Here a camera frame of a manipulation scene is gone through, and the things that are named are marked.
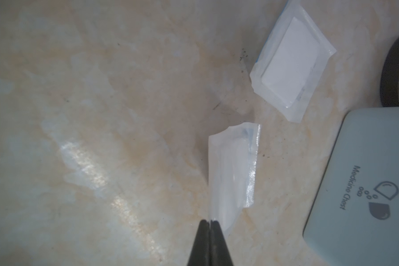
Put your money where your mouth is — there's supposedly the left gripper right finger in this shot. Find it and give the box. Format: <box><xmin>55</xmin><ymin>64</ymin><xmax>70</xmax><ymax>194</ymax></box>
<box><xmin>210</xmin><ymin>221</ymin><xmax>233</xmax><ymax>266</ymax></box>

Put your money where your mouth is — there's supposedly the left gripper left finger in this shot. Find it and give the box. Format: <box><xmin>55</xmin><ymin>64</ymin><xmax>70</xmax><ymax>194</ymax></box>
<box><xmin>187</xmin><ymin>219</ymin><xmax>210</xmax><ymax>266</ymax></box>

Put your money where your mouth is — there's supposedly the grey orange medicine box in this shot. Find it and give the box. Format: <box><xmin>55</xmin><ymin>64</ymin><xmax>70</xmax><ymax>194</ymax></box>
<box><xmin>303</xmin><ymin>107</ymin><xmax>399</xmax><ymax>266</ymax></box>

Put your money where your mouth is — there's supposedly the brown wire glass rack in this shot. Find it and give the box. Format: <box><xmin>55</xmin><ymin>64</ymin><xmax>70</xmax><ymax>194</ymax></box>
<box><xmin>380</xmin><ymin>37</ymin><xmax>399</xmax><ymax>107</ymax></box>

